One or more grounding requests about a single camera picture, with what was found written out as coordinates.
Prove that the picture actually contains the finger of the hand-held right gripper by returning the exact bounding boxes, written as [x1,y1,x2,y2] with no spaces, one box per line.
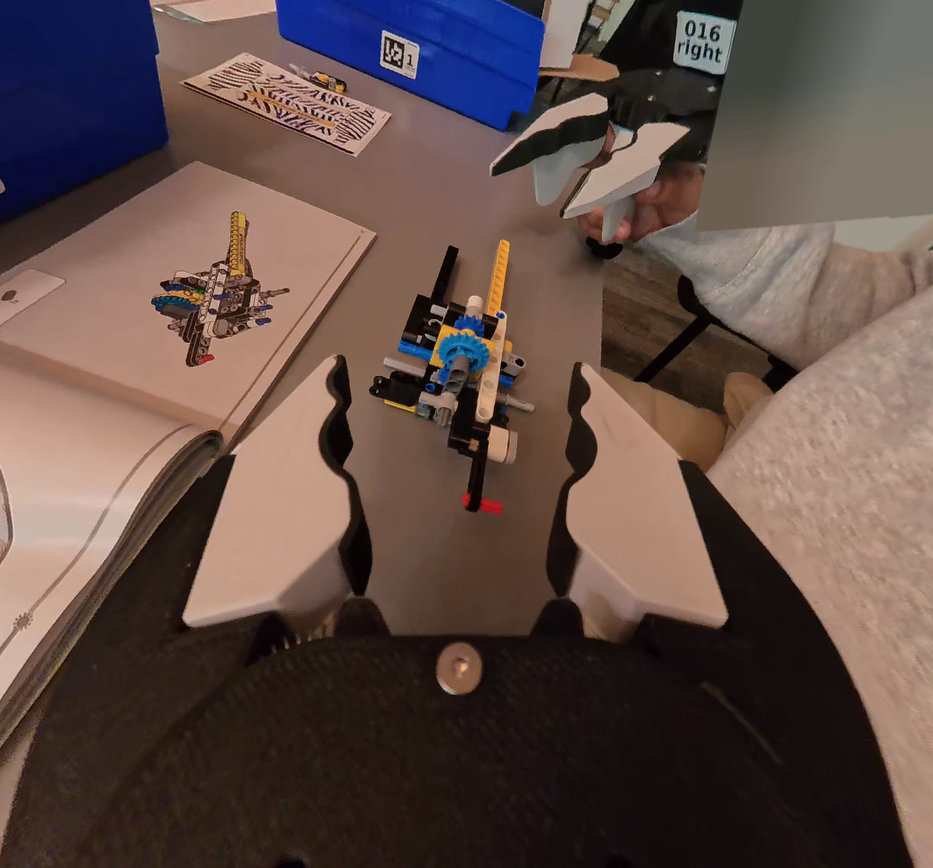
[490,94,610,206]
[560,123,691,244]

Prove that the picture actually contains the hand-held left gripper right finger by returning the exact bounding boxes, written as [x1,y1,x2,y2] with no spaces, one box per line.
[545,361,730,642]

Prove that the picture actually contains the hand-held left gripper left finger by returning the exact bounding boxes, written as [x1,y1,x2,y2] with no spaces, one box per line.
[181,354,374,639]

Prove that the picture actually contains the multicoloured lego model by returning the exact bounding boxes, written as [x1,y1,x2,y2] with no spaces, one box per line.
[368,240,537,516]

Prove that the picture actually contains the lego instruction booklet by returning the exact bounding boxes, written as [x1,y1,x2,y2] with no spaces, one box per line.
[0,161,379,745]

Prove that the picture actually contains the small yellow black lego piece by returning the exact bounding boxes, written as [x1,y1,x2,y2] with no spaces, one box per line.
[290,63,348,95]

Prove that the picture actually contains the person's right hand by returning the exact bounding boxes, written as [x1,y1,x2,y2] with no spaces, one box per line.
[628,161,706,241]

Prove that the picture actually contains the person's beige trousers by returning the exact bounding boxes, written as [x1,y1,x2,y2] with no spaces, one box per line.
[601,368,775,474]

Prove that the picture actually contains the white marker label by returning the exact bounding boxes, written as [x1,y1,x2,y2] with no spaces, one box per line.
[380,30,421,81]

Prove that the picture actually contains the striped sticker sheet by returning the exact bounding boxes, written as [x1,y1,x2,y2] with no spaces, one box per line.
[181,53,392,158]

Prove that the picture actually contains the large blue plastic bin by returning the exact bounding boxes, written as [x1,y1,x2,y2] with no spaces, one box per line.
[0,0,170,225]

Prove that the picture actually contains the black chair frame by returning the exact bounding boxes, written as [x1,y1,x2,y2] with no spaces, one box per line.
[633,274,800,393]

